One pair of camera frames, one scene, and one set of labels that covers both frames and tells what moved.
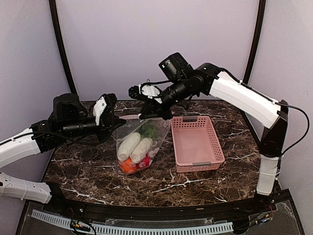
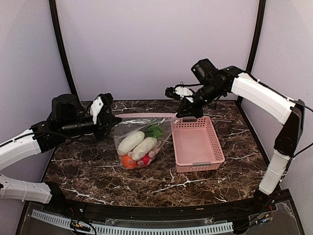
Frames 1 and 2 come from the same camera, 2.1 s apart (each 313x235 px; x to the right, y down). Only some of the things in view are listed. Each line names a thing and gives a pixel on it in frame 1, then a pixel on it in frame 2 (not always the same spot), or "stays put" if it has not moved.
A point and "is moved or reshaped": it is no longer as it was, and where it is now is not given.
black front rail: (169, 212) stays put
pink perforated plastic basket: (196, 146) stays put
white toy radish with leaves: (137, 154) is moved or reshaped
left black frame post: (54, 9) stays put
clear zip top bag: (137, 141) stays put
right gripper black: (151, 103) → (191, 109)
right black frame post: (255, 42) stays put
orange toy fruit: (127, 166) is moved or reshaped
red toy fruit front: (145, 162) is moved or reshaped
